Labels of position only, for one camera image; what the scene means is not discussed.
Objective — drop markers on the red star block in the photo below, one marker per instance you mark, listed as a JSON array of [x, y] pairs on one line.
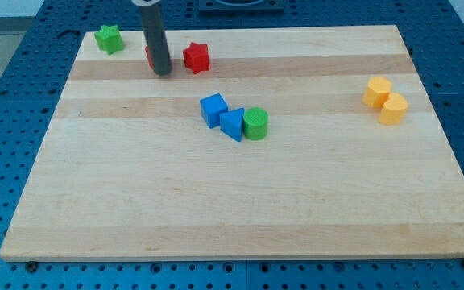
[[196, 57]]

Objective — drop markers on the green star block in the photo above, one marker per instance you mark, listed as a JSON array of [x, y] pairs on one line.
[[109, 39]]

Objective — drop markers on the blue triangle block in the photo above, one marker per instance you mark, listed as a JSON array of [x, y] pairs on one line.
[[231, 123]]

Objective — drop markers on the green cylinder block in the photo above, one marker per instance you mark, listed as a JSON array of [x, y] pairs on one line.
[[255, 123]]

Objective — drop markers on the blue cube block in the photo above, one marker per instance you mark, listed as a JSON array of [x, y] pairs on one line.
[[211, 109]]

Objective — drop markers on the light wooden board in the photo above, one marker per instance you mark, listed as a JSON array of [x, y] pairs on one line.
[[129, 171]]

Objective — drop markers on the red block behind rod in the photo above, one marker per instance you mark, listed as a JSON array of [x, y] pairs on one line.
[[149, 59]]

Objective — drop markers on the grey cylindrical pointer rod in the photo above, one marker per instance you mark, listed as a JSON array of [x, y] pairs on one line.
[[153, 29]]

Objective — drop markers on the yellow hexagon block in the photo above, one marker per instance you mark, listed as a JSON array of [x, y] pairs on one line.
[[377, 91]]

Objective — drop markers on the yellow half-round block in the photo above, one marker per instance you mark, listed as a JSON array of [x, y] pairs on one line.
[[393, 109]]

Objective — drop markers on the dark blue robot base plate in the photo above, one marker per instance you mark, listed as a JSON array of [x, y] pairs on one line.
[[239, 6]]

